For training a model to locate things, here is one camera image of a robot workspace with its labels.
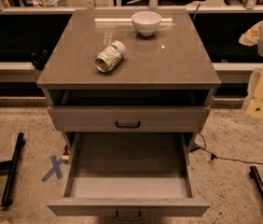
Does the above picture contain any white bowl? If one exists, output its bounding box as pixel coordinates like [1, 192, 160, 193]
[131, 11, 161, 36]

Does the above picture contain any black stand leg left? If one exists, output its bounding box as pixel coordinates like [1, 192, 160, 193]
[0, 133, 25, 208]

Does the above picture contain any black clamp on ledge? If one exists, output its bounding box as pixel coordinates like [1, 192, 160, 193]
[31, 49, 48, 70]

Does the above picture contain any crushed 7up can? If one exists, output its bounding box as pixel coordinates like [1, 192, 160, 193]
[95, 40, 126, 73]

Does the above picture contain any open grey middle drawer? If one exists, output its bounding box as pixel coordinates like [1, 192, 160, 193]
[48, 133, 209, 221]

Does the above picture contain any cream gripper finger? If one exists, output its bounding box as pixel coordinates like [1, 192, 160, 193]
[239, 21, 262, 47]
[242, 97, 263, 124]

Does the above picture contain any grey drawer cabinet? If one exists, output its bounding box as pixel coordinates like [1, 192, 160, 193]
[37, 9, 220, 146]

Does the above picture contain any closed grey top drawer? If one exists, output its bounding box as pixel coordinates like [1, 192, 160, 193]
[48, 105, 210, 133]

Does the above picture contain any blue tape cross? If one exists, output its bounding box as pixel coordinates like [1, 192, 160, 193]
[41, 155, 62, 182]

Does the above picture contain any black floor cable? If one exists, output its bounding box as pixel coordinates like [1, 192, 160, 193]
[189, 132, 263, 166]

